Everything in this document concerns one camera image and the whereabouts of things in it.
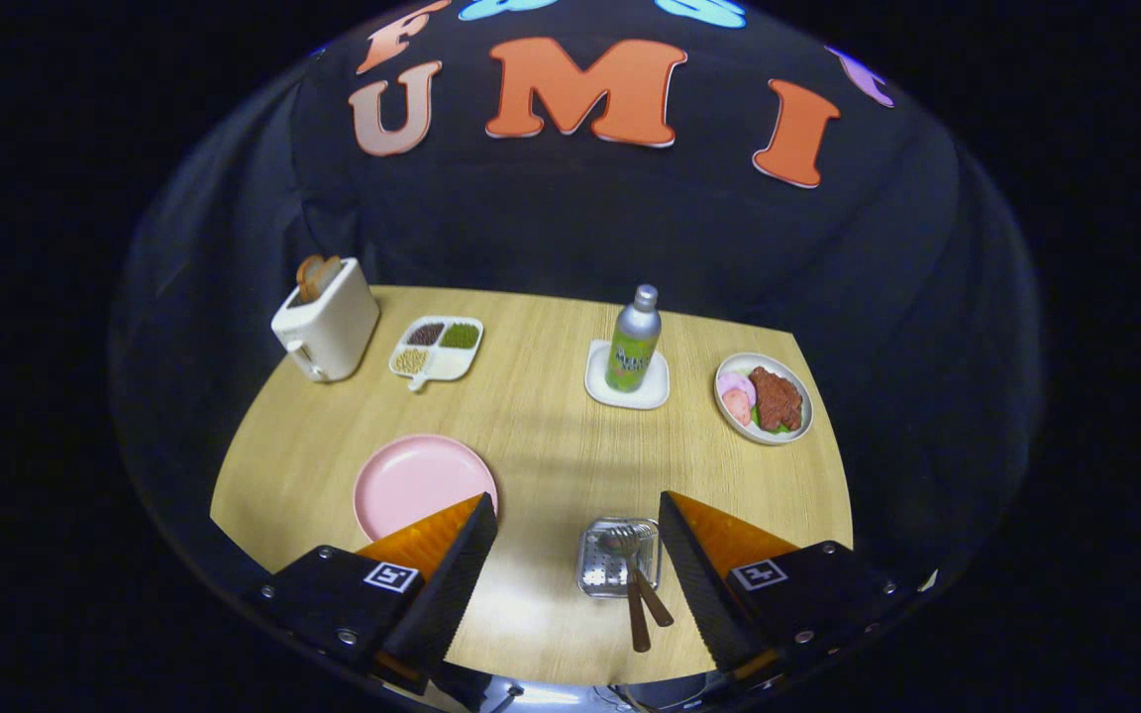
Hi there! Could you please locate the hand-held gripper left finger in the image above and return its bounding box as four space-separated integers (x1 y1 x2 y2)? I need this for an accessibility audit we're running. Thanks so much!
256 492 499 694

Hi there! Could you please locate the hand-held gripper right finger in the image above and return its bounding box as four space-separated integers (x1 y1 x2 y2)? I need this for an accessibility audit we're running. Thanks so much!
658 490 913 684

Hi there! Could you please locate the fork with wooden handle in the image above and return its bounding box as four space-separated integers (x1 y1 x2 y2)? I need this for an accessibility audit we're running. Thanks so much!
620 525 675 629

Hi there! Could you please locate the spoon with wooden handle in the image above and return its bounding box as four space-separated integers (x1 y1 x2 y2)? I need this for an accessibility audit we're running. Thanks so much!
602 525 653 655

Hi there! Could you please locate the metal cutlery drainer basket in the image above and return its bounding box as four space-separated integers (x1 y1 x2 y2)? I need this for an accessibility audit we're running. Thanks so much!
576 516 663 600

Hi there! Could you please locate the pink round plate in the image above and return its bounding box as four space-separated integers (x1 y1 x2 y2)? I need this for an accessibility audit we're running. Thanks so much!
353 434 499 544

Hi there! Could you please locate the white plate with meat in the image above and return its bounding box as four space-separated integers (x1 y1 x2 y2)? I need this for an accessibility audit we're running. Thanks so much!
714 353 815 446

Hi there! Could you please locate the white square coaster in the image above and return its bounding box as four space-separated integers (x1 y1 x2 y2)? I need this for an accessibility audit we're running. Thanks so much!
584 340 672 411

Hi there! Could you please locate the white divided dish with beans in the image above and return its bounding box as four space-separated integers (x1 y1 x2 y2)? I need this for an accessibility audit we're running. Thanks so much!
389 315 485 393

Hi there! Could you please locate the green soda bottle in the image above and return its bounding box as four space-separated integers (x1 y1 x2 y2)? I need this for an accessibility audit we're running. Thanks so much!
605 284 663 394

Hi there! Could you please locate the white toaster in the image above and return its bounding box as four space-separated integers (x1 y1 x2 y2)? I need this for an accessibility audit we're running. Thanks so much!
271 257 381 384

